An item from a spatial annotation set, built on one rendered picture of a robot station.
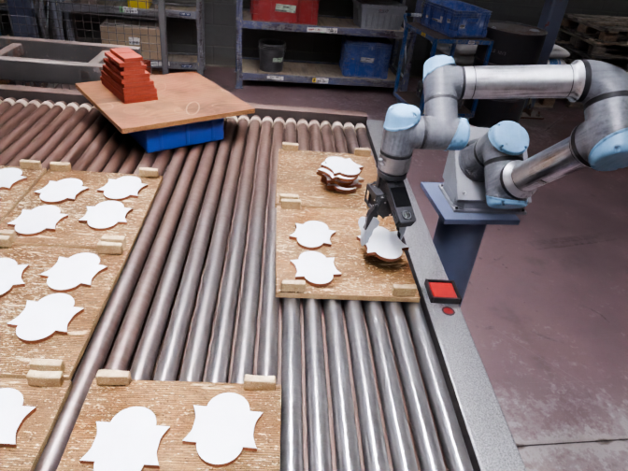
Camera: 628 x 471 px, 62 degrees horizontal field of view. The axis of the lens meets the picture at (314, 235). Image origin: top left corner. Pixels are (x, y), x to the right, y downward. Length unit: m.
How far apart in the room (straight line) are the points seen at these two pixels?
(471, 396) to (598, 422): 1.50
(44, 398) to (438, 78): 1.03
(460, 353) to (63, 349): 0.82
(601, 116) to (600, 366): 1.71
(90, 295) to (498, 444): 0.90
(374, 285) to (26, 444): 0.79
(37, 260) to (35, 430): 0.50
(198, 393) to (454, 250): 1.19
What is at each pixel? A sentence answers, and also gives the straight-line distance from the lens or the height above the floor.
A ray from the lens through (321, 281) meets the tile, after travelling 1.27.
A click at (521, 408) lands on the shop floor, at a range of 2.48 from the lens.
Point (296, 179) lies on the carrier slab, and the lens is 1.74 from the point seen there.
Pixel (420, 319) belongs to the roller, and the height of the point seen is 0.92.
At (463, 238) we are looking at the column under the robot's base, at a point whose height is 0.76.
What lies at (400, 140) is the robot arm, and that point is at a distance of 1.20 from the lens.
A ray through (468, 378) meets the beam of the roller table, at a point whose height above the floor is 0.92.
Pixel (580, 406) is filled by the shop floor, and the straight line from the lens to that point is 2.62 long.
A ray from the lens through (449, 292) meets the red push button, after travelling 1.36.
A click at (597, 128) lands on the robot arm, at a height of 1.35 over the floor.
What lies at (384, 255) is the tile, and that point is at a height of 0.99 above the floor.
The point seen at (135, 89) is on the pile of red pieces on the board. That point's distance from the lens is 2.05.
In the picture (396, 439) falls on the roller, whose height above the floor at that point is 0.92.
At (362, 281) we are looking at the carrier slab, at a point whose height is 0.94.
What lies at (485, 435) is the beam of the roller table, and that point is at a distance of 1.09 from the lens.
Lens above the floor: 1.72
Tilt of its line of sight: 33 degrees down
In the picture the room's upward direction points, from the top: 6 degrees clockwise
